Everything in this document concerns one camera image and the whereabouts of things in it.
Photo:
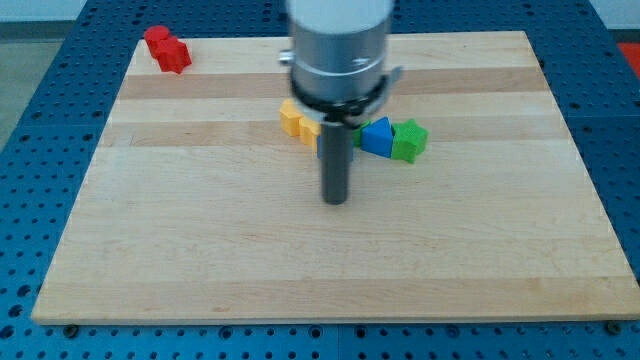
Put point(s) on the blue triangle block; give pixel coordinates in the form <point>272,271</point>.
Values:
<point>377,138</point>

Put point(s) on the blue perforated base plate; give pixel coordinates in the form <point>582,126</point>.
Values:
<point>44,161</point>

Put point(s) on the red star block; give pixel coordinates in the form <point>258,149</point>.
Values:
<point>172,55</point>

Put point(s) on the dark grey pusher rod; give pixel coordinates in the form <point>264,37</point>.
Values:
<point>336,159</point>

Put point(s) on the green star block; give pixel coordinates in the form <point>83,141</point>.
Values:
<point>409,140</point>

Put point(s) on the blue block behind rod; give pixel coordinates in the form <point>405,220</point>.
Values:
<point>319,150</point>

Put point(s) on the wooden board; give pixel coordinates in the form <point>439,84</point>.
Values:
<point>197,208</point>

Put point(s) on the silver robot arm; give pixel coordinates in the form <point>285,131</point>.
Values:
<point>337,57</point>

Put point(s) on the yellow hexagon block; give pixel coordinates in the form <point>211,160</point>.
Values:
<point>290,117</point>

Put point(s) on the green block behind rod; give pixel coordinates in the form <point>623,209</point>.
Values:
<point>357,133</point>

